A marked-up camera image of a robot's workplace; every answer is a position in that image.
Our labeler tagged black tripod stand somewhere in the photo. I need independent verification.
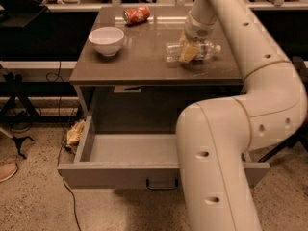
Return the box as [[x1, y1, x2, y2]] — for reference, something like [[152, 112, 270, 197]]
[[0, 64, 42, 161]]

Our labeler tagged black drawer handle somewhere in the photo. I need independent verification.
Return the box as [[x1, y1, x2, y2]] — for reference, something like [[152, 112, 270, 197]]
[[145, 179, 179, 191]]

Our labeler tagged crushed orange soda can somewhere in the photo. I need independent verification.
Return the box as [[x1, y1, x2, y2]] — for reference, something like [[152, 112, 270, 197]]
[[123, 6, 150, 26]]

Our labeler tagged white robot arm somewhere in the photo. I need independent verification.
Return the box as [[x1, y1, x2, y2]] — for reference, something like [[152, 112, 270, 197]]
[[176, 0, 307, 231]]

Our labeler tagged black floor cable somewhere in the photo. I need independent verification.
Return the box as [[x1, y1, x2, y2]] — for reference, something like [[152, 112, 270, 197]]
[[45, 61, 83, 231]]

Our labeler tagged grey cabinet with glossy top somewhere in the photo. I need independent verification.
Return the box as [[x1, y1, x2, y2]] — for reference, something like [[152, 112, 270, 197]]
[[70, 6, 243, 134]]

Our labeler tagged white ceramic bowl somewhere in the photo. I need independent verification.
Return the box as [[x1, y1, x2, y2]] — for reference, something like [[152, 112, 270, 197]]
[[88, 27, 125, 57]]

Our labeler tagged grey open top drawer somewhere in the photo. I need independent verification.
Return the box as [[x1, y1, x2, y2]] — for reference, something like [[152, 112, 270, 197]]
[[58, 116, 270, 189]]

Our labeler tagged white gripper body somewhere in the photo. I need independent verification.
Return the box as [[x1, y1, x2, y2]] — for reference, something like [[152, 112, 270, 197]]
[[184, 11, 216, 41]]

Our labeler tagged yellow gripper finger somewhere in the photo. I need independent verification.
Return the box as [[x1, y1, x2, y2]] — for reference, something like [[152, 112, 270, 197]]
[[179, 41, 200, 63], [178, 31, 186, 45]]

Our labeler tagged clear plastic water bottle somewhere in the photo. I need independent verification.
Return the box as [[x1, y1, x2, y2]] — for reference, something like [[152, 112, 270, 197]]
[[166, 40, 221, 63]]

